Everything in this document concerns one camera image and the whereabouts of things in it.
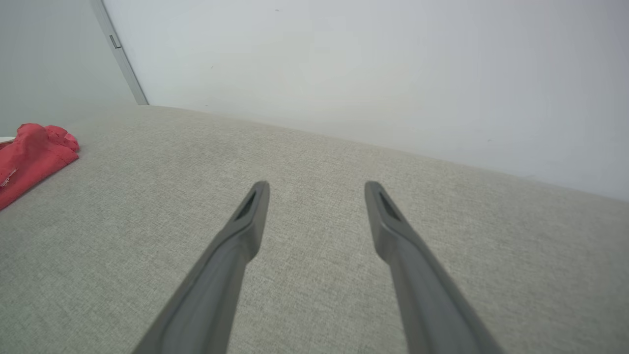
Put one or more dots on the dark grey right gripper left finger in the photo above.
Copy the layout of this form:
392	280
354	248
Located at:
211	295

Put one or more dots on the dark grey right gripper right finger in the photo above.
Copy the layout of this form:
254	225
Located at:
427	300

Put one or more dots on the red basketball jersey white trim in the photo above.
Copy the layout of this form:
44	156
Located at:
29	157

